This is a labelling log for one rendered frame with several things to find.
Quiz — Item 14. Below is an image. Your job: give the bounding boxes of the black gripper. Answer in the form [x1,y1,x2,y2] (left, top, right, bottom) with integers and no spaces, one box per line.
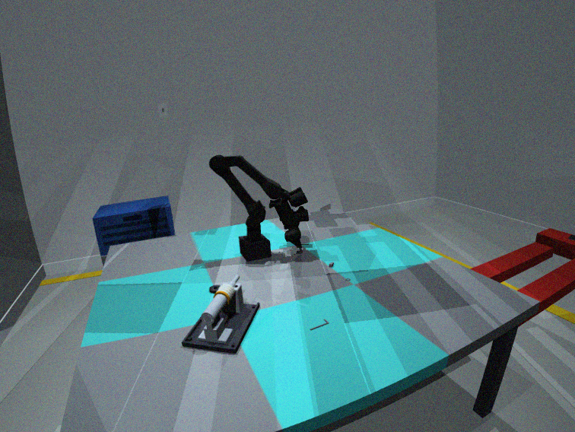
[279,209,302,249]

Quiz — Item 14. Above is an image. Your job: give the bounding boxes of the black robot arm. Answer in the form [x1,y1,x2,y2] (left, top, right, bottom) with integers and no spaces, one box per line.
[209,155,309,242]

